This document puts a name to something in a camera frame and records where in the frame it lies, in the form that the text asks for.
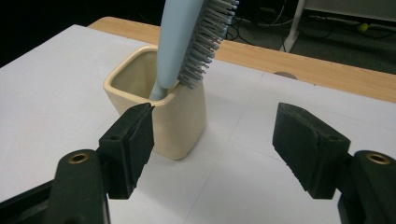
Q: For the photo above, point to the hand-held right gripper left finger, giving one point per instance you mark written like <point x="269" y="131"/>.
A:
<point x="127" y="149"/>

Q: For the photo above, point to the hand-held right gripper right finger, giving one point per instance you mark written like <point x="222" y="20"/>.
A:
<point x="308" y="146"/>

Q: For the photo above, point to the cream ceramic cup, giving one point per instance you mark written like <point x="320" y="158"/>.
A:
<point x="183" y="124"/>

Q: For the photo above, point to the light blue hairbrush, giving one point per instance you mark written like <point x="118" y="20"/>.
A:
<point x="177" y="37"/>

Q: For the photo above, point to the white paper sheet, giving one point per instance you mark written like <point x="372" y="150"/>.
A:
<point x="249" y="124"/>

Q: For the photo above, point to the grey round table grommet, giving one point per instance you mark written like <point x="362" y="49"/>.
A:
<point x="285" y="75"/>

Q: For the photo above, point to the small yellow ball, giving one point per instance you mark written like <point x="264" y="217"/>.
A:
<point x="362" y="27"/>

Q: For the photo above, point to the white metal desk frame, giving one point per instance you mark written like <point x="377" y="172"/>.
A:
<point x="351" y="9"/>

